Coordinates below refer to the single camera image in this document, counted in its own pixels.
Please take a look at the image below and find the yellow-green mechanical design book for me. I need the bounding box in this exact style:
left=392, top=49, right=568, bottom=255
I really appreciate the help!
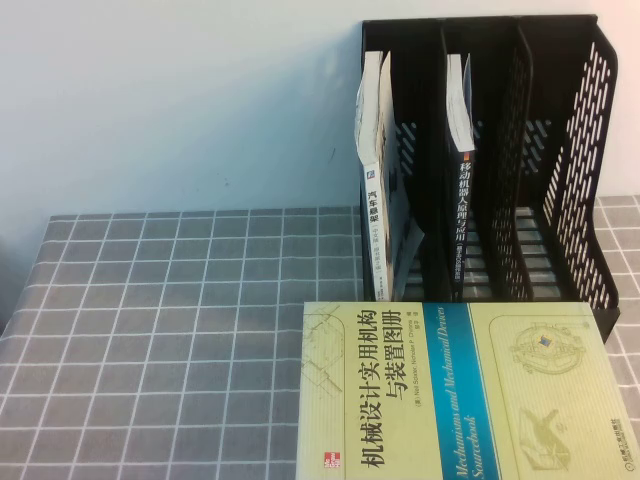
left=295, top=299, right=640, bottom=480

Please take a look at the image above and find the white-spine paperback book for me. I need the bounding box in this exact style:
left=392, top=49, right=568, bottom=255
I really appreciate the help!
left=353, top=49, right=427, bottom=304

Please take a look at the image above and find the dark-spine robotics book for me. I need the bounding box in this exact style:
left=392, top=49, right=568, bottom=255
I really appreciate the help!
left=444, top=52, right=477, bottom=304

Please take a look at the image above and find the black three-slot book stand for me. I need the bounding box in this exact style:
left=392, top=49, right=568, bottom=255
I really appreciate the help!
left=359, top=13, right=622, bottom=346

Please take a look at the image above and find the grey checked tablecloth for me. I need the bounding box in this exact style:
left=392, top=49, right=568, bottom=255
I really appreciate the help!
left=0, top=194, right=640, bottom=480

